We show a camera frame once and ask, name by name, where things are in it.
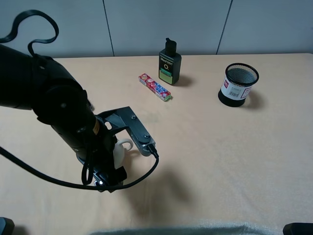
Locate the beige table cloth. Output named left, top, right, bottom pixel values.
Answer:
left=0, top=53, right=313, bottom=235

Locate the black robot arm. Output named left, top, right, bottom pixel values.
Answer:
left=0, top=46, right=127, bottom=191

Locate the black object bottom right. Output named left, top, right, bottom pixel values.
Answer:
left=283, top=223, right=313, bottom=235

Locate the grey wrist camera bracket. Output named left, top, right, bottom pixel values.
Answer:
left=97, top=106, right=159, bottom=158

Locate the black camera cable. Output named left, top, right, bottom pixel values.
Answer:
left=0, top=9, right=159, bottom=191

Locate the cream ceramic teapot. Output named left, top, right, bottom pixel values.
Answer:
left=113, top=139, right=134, bottom=169

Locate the dark green pump bottle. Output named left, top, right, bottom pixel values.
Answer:
left=158, top=38, right=181, bottom=85

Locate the black object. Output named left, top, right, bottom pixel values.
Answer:
left=0, top=217, right=15, bottom=235
left=283, top=223, right=313, bottom=235

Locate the black mesh pen holder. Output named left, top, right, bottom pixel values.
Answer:
left=218, top=63, right=259, bottom=107

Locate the red toothpaste box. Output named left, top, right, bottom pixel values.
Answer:
left=138, top=73, right=172, bottom=101

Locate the black object bottom left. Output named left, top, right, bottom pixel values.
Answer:
left=0, top=217, right=15, bottom=235

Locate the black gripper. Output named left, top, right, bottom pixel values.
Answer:
left=77, top=132, right=127, bottom=192

